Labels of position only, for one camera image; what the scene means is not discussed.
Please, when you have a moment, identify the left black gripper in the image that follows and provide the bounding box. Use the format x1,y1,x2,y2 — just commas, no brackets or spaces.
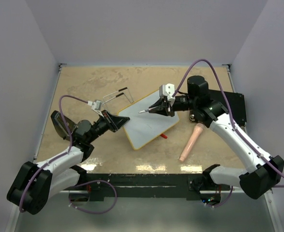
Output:
87,110,129,143

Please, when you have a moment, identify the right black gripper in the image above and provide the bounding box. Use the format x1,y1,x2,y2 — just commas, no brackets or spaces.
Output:
149,95,197,117

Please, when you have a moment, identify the yellow framed whiteboard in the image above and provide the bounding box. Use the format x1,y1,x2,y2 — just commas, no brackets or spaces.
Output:
117,91,179,150

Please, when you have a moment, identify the wire whiteboard stand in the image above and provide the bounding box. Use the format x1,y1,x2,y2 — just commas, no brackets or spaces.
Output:
103,87,134,110

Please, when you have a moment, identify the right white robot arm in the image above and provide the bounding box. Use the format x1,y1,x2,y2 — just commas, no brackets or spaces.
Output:
147,75,284,199

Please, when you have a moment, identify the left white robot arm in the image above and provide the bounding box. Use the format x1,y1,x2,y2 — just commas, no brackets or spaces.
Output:
6,110,130,215

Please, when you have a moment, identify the pink toy microphone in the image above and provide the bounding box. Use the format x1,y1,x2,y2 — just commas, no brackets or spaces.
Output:
179,123,204,162

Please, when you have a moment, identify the black hard case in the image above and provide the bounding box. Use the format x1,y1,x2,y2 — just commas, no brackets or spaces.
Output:
189,88,248,128

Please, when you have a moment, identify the black base bar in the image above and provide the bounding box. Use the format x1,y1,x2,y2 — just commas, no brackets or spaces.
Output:
59,173,229,203

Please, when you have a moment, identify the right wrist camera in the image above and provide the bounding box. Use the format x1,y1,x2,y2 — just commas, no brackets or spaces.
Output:
159,83,175,103

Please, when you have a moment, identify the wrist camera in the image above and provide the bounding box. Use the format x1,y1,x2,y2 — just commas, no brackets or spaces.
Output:
159,83,175,103
88,100,103,116

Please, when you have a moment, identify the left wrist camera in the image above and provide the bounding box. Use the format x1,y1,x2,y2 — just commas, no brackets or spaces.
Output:
88,100,103,116

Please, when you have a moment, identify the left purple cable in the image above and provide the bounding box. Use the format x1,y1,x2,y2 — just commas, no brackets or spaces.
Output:
18,94,91,213

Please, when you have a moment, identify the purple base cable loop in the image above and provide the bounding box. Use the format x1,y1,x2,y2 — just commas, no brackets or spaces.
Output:
68,180,118,215

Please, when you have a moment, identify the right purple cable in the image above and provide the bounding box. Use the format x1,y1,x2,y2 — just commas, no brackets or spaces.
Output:
174,58,284,189

